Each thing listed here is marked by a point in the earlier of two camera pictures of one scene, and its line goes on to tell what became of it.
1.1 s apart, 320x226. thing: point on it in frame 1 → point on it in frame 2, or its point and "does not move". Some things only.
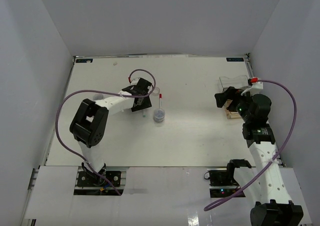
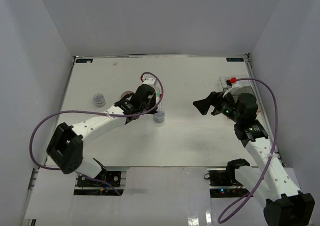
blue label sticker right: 234,59 does not move
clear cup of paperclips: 159,115 does not move
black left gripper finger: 221,97 → 204,105
